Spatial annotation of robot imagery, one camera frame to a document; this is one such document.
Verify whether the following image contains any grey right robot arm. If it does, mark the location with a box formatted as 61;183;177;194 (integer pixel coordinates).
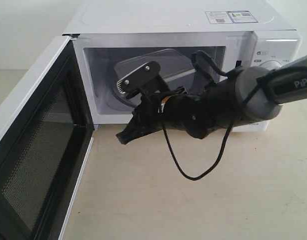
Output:
116;50;307;145

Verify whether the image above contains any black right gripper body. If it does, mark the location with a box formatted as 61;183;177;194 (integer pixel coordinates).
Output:
133;90;216;139

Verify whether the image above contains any white frame with dark panel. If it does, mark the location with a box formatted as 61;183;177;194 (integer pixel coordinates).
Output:
0;36;94;240

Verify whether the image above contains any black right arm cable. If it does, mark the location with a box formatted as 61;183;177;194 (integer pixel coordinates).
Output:
162;50;264;181

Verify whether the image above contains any upper white control knob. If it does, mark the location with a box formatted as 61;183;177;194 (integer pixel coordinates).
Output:
259;60;282;71

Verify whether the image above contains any white microwave oven body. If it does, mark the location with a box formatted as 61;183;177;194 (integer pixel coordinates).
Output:
63;0;302;126

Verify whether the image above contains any white plastic lidded container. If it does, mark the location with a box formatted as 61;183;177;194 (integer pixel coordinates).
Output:
114;48;196;90

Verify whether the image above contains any glass microwave turntable plate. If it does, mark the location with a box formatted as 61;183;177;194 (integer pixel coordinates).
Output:
110;85;136;108

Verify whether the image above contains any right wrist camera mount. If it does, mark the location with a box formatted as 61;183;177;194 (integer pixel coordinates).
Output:
116;61;170;99

